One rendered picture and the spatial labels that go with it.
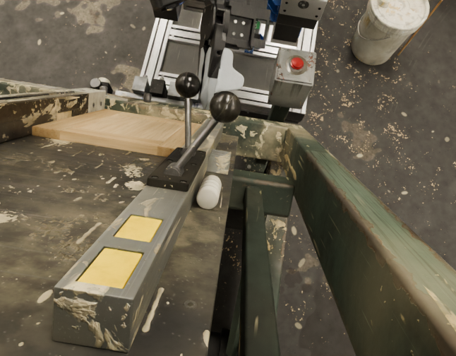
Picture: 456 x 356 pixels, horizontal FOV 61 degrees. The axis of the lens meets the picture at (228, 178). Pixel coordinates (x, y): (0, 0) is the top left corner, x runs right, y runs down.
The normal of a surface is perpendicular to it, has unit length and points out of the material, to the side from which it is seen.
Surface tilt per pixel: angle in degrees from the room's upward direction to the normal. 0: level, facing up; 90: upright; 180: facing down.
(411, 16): 0
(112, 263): 60
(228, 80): 38
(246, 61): 0
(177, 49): 0
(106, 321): 30
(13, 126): 90
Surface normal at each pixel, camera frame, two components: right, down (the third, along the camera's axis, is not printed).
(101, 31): 0.04, -0.26
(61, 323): -0.05, 0.26
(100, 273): 0.15, -0.95
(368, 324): -0.99, -0.16
